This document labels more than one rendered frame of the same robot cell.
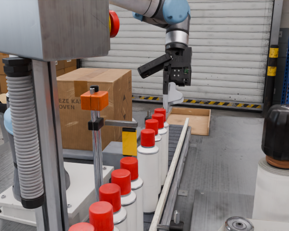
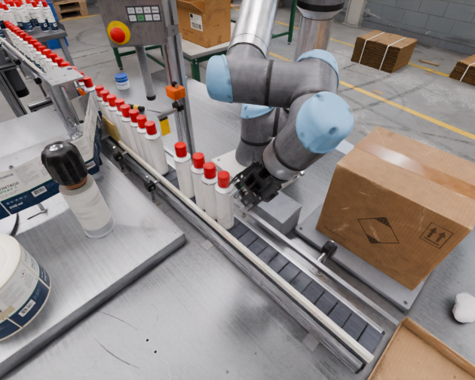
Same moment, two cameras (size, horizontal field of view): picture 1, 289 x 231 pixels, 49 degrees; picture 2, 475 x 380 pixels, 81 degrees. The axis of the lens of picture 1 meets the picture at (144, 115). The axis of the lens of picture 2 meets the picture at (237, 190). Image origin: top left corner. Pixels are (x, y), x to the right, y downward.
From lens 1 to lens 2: 1.31 m
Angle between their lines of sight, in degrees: 99
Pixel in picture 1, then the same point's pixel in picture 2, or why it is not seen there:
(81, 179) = not seen: hidden behind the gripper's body
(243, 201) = (140, 249)
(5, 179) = not seen: hidden behind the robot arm
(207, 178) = (215, 284)
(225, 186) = (188, 288)
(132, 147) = (163, 130)
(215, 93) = not seen: outside the picture
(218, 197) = (160, 238)
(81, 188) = (235, 170)
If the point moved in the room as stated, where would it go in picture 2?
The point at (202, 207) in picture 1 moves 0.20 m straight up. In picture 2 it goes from (160, 220) to (145, 172)
